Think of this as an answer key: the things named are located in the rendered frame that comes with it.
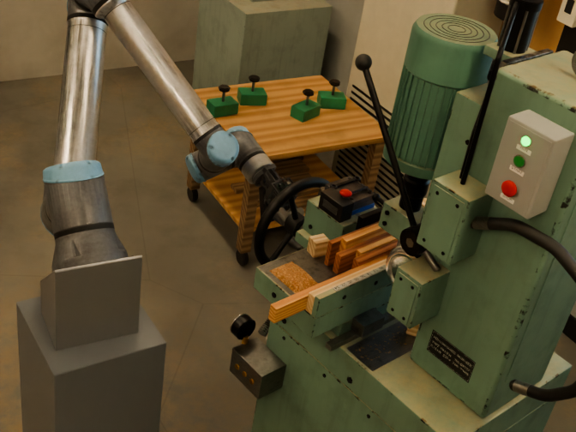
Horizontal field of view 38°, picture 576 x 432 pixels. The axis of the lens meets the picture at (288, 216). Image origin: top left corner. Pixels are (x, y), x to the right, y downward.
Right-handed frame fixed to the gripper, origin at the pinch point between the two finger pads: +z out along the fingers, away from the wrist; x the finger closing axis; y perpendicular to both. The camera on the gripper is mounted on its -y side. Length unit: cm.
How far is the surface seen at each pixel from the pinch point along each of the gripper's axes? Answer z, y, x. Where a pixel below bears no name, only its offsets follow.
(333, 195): 10.6, 34.8, -13.2
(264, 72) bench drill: -121, -78, 105
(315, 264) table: 22.4, 27.5, -24.4
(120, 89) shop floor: -182, -143, 76
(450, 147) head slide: 28, 73, -15
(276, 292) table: 25, 26, -37
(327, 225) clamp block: 14.4, 27.9, -14.3
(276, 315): 32, 33, -46
